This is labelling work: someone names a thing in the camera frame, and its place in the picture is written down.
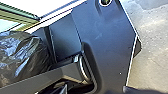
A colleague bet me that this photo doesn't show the dark robot torso link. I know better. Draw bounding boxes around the dark robot torso link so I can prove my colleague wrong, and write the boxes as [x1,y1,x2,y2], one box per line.
[0,53,98,94]

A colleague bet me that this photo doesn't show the green framed glass door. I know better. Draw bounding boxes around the green framed glass door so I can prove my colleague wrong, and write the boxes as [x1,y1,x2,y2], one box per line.
[0,2,42,25]

